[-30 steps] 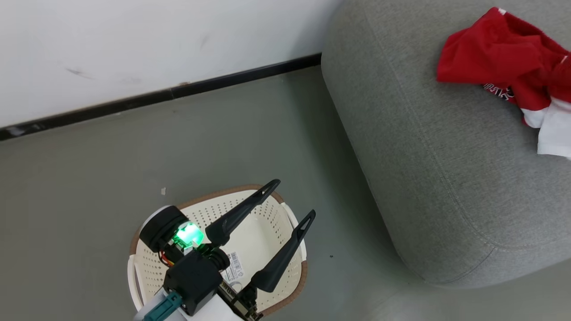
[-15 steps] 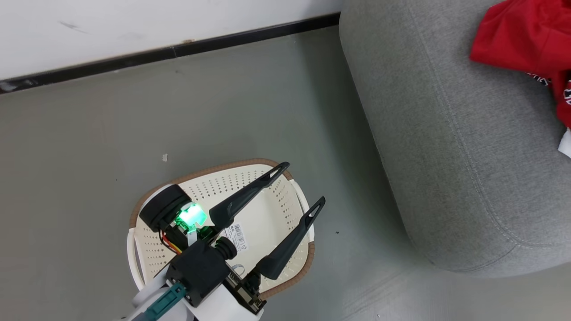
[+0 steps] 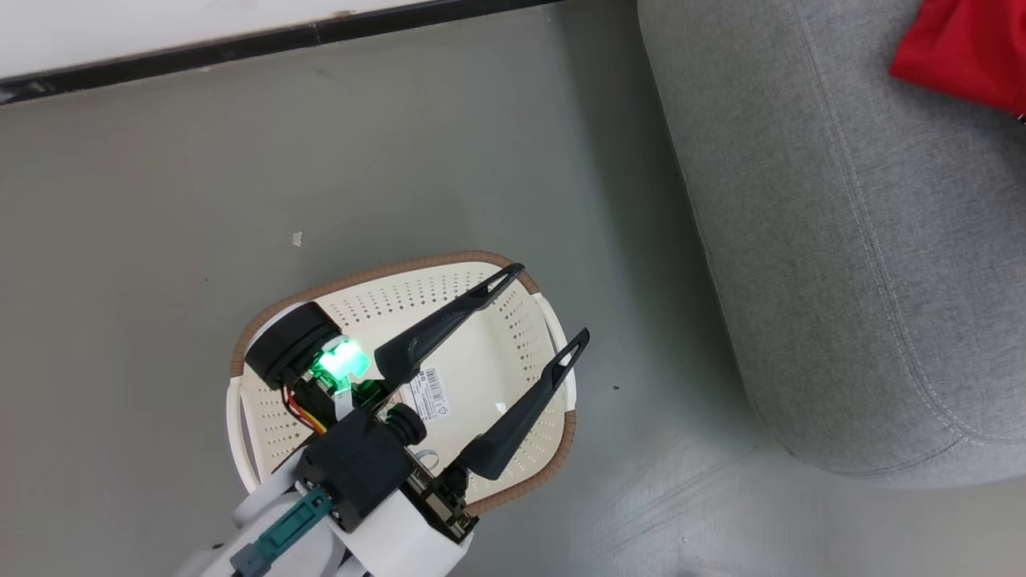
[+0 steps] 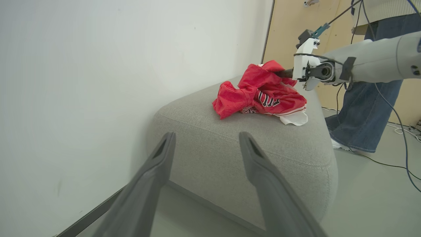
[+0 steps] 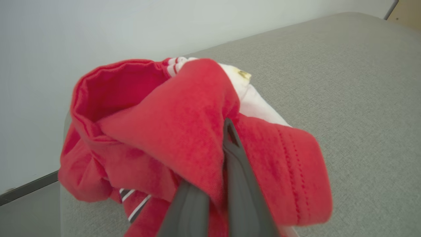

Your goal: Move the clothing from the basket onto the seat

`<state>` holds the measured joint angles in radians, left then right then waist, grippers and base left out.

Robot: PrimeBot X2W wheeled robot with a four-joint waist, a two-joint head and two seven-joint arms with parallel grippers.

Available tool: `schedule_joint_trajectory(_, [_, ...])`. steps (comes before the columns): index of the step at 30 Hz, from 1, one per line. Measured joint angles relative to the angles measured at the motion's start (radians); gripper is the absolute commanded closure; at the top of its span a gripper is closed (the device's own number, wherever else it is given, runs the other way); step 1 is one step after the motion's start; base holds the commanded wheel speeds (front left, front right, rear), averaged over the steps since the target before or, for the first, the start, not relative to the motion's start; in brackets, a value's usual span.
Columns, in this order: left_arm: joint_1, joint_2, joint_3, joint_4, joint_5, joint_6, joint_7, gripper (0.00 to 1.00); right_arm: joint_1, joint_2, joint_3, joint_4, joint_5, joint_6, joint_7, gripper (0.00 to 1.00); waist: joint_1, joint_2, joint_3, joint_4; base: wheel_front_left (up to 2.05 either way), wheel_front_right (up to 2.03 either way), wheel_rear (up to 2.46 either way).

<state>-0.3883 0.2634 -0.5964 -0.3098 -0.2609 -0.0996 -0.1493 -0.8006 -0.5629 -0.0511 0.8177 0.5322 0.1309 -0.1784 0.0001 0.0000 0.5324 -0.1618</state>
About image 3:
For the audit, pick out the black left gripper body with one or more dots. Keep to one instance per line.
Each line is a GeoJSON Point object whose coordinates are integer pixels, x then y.
{"type": "Point", "coordinates": [288, 344]}

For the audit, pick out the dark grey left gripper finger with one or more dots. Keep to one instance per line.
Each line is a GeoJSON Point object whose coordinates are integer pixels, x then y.
{"type": "Point", "coordinates": [521, 413]}
{"type": "Point", "coordinates": [441, 324]}

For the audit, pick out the red fleece garment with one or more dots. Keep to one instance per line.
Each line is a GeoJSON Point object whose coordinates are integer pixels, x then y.
{"type": "Point", "coordinates": [966, 48]}

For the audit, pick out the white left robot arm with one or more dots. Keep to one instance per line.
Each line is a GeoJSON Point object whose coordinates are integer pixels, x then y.
{"type": "Point", "coordinates": [401, 549]}

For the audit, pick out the white perforated laundry basket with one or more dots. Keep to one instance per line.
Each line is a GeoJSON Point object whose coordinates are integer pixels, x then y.
{"type": "Point", "coordinates": [481, 377]}

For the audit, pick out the white barcode label sticker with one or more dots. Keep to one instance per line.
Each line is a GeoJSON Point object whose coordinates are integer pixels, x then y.
{"type": "Point", "coordinates": [427, 395]}

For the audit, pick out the grey fabric sofa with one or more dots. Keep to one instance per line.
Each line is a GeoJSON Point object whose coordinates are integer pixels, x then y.
{"type": "Point", "coordinates": [842, 240]}

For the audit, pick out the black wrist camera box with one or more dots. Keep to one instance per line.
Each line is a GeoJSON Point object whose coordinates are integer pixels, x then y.
{"type": "Point", "coordinates": [357, 469]}

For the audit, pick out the black wall baseboard strip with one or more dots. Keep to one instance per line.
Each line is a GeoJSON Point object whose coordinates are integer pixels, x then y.
{"type": "Point", "coordinates": [240, 44]}

